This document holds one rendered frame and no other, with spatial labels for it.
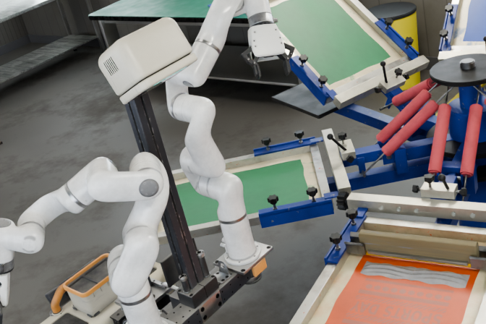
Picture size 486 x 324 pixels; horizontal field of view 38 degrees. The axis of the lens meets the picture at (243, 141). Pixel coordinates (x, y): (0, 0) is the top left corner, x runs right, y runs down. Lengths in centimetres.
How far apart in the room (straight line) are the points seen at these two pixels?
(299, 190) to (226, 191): 89
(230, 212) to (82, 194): 57
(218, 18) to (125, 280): 79
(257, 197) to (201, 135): 103
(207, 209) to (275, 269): 126
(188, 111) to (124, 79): 36
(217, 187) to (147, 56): 61
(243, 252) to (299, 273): 186
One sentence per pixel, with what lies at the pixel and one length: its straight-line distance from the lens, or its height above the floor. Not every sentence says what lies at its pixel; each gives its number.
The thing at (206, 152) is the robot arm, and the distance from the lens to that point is 215.
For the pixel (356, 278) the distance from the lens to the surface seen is 252.
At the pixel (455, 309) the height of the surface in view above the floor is 95.
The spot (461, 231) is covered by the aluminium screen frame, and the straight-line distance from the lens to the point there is 262.
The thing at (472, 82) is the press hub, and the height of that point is 132.
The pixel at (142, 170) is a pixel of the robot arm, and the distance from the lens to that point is 185.
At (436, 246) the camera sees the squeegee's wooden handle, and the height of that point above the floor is 104.
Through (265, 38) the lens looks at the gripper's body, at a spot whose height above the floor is 185.
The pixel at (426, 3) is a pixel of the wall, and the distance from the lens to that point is 645.
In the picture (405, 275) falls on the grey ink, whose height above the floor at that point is 96.
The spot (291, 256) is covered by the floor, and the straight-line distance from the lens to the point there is 436.
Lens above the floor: 248
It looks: 25 degrees down
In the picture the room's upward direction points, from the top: 14 degrees counter-clockwise
